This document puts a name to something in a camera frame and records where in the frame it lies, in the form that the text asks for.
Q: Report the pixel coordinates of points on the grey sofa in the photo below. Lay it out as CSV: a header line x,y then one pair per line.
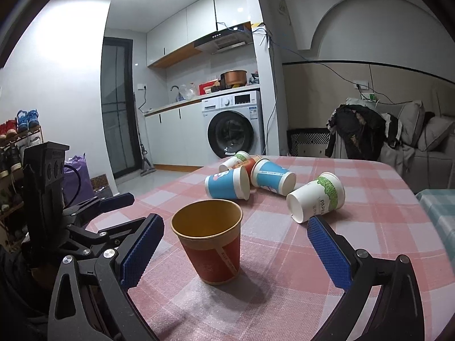
x,y
419,163

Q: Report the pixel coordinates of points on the pair of blue shoes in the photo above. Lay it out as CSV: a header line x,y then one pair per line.
x,y
27,119

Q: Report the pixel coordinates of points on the white base cabinets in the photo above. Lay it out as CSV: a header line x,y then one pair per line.
x,y
174,138

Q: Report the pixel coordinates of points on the pile of dark clothes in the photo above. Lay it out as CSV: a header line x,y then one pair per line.
x,y
355,131

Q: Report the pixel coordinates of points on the dark glass door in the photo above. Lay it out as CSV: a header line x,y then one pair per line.
x,y
117,113

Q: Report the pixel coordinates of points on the clear plastic bag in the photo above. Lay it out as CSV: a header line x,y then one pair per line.
x,y
186,91

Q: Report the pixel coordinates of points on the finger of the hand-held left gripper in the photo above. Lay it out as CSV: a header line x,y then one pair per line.
x,y
103,237
117,200

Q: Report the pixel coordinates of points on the black range hood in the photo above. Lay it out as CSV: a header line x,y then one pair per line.
x,y
222,39

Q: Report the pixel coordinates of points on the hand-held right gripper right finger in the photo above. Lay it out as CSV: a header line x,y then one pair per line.
x,y
330,255

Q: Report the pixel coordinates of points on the white paper cup green print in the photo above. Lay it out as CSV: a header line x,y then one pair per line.
x,y
320,195

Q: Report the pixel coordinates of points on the teal checkered cloth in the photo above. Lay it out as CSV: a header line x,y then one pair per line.
x,y
439,216

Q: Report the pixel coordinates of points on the purple plastic bag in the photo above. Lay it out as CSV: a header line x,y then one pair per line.
x,y
80,181

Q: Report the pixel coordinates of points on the red and tan paper cup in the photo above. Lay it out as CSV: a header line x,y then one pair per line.
x,y
213,259

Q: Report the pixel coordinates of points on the blue paper cup striped print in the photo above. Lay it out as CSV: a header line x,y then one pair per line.
x,y
270,177

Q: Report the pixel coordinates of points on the red box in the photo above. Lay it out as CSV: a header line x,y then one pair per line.
x,y
206,88

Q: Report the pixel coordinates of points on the blue paper cup white figure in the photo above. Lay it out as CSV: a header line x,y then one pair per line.
x,y
224,184

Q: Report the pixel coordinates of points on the white washing machine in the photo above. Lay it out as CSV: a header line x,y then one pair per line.
x,y
234,128

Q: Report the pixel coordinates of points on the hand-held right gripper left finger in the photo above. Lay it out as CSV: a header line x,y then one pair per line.
x,y
138,255

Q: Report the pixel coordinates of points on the grey sofa pillow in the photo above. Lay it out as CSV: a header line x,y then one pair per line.
x,y
410,124
437,131

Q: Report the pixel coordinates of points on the wooden shoe rack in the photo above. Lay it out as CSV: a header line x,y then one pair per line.
x,y
10,206

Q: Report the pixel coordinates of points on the white wall cabinets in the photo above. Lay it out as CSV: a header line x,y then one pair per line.
x,y
199,25

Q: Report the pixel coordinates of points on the black patterned basket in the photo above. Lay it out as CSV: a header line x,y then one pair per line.
x,y
309,142

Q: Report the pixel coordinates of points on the grey floor mop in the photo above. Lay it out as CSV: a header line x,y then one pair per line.
x,y
146,167

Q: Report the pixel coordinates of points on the brown doormat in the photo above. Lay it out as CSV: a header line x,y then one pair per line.
x,y
99,183

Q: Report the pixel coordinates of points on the white wall power socket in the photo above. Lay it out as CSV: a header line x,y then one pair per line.
x,y
362,86

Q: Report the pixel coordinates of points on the pair of red shoes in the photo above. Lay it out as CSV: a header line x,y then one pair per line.
x,y
7,128

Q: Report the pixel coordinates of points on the white paper cup red print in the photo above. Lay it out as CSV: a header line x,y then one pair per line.
x,y
234,160

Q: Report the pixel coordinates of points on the kitchen faucet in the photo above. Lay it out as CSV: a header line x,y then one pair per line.
x,y
175,90

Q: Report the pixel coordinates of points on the copper cooking pot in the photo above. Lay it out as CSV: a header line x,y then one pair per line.
x,y
233,78

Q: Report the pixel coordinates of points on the pink checkered tablecloth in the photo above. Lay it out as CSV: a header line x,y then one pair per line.
x,y
284,255

